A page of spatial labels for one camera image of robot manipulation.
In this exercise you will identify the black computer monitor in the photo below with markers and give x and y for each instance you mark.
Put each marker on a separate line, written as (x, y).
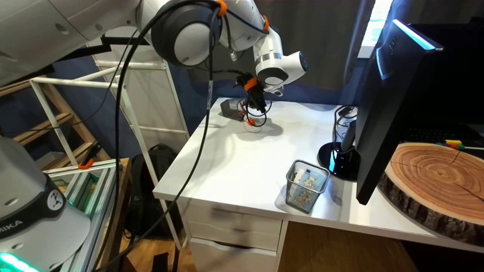
(398, 111)

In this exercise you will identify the wooden ladder shelf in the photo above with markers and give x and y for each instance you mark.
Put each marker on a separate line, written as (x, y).
(45, 129)

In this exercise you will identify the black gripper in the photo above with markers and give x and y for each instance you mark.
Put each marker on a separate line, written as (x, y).
(255, 94)

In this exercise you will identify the white desk drawer unit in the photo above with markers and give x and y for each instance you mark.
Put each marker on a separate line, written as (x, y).
(227, 227)

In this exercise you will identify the wooden side table with books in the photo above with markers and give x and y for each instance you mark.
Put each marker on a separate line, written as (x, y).
(91, 191)

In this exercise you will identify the white metal shelf frame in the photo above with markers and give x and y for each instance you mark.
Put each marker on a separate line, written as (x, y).
(76, 80)

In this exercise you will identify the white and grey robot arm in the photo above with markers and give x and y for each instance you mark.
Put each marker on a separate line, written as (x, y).
(186, 35)

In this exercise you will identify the clear container with cards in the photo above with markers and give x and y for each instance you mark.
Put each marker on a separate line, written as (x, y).
(304, 189)

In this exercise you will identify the small multicoloured block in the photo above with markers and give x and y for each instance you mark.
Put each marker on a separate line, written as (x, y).
(452, 144)

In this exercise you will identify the dark mug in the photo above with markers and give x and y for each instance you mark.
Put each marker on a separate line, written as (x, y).
(342, 168)

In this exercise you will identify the black camera boom bar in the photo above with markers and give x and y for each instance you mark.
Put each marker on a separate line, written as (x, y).
(113, 43)

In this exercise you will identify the black backpack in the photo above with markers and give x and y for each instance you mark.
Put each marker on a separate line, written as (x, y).
(145, 197)

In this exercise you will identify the wooden tree slice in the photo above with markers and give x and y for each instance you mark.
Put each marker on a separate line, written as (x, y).
(439, 175)

